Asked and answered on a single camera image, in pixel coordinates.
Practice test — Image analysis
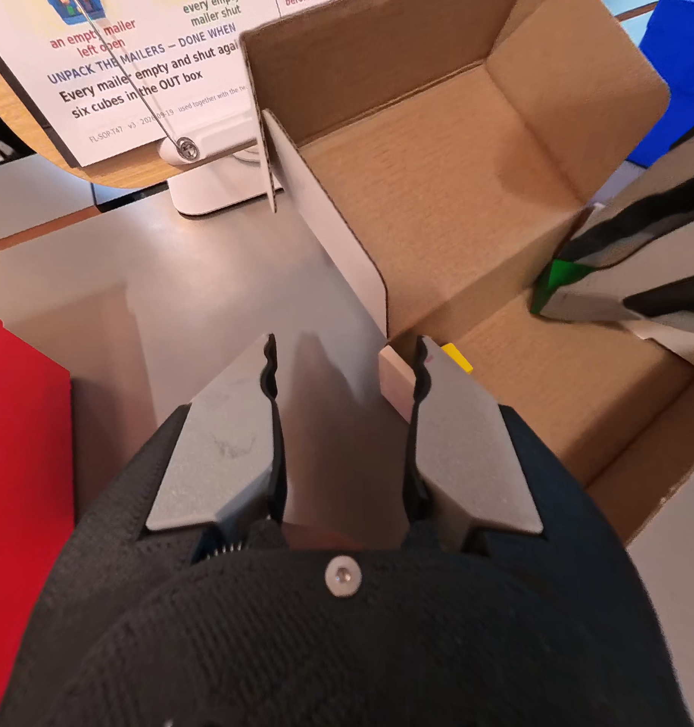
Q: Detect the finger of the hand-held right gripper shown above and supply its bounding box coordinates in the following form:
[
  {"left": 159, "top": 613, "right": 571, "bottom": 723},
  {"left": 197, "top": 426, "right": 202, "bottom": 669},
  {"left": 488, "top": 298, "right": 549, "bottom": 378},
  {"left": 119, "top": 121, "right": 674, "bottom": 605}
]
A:
[
  {"left": 556, "top": 133, "right": 694, "bottom": 270},
  {"left": 537, "top": 224, "right": 694, "bottom": 374}
]

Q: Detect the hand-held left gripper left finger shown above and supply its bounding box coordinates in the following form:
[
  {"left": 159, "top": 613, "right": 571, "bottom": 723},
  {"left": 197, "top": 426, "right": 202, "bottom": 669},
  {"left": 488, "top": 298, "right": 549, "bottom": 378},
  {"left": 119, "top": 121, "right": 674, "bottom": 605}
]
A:
[{"left": 146, "top": 333, "right": 288, "bottom": 534}]

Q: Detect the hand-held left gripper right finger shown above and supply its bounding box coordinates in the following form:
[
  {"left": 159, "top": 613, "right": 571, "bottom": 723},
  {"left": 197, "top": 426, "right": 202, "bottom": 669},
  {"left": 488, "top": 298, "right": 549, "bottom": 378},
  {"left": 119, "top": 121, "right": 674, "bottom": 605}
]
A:
[{"left": 402, "top": 335, "right": 544, "bottom": 551}]

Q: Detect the yellow wooden cube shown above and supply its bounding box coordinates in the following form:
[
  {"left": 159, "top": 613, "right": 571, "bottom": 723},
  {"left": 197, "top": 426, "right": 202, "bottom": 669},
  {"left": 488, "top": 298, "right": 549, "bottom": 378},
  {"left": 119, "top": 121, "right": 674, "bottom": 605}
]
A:
[{"left": 441, "top": 342, "right": 474, "bottom": 375}]

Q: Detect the green wooden cube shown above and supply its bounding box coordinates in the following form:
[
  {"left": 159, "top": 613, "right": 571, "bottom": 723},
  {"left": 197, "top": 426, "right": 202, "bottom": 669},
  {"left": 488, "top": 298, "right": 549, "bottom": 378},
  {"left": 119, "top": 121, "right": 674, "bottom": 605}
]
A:
[{"left": 530, "top": 258, "right": 590, "bottom": 315}]

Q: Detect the blue plastic bin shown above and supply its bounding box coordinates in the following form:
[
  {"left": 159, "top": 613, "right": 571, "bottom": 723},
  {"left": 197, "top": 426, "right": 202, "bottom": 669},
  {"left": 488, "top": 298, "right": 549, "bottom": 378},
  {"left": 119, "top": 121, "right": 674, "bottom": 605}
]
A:
[{"left": 628, "top": 0, "right": 694, "bottom": 169}]

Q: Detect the red plastic bin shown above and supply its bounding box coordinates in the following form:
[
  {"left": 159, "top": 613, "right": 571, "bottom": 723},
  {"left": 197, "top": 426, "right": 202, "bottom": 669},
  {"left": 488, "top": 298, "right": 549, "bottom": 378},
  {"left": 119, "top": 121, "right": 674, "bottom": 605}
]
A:
[{"left": 0, "top": 309, "right": 75, "bottom": 706}]

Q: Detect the white cardboard mailer box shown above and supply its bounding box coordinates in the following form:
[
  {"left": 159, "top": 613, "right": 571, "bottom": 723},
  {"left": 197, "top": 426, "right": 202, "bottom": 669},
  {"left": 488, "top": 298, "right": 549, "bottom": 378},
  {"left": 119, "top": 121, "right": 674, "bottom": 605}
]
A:
[{"left": 240, "top": 0, "right": 694, "bottom": 547}]

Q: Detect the printed instruction sheet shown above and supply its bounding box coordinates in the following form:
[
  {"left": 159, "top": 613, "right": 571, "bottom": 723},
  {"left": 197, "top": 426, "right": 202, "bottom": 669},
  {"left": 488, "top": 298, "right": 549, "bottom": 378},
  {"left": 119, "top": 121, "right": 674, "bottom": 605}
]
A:
[{"left": 0, "top": 0, "right": 337, "bottom": 169}]

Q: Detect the metal wire sheet clip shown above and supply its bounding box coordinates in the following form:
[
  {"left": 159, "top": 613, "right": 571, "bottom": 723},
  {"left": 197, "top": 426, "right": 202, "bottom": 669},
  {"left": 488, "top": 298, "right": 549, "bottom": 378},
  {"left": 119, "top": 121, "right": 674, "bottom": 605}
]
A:
[{"left": 74, "top": 0, "right": 200, "bottom": 163}]

